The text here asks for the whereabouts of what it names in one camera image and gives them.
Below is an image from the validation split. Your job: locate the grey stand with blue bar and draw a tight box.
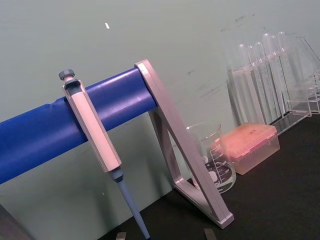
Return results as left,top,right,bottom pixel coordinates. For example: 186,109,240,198
0,59,235,229

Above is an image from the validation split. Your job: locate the clear glass beaker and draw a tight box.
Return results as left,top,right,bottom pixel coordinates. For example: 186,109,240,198
185,122,237,195

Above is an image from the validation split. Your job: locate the clear conical glass flask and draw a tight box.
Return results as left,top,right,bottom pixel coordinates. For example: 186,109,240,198
295,35,320,106

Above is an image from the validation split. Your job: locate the black table cloth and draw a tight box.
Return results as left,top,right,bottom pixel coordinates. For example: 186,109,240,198
106,111,320,240

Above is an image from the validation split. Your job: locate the white and blue pipette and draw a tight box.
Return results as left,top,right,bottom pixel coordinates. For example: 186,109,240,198
58,67,152,240

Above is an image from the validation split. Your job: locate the clear acrylic tube rack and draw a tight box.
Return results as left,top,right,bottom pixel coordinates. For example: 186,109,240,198
226,46,320,137

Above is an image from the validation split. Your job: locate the pink plastic tip box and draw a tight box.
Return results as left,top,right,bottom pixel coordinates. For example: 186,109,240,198
210,122,281,176

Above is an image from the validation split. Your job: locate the clear plastic test tube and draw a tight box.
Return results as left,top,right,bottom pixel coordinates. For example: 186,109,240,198
261,32,281,120
237,43,255,125
269,35,287,115
277,31,295,110
254,41,274,123
246,44,266,124

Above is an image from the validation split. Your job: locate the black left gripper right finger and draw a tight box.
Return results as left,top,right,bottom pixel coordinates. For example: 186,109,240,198
203,228,217,240

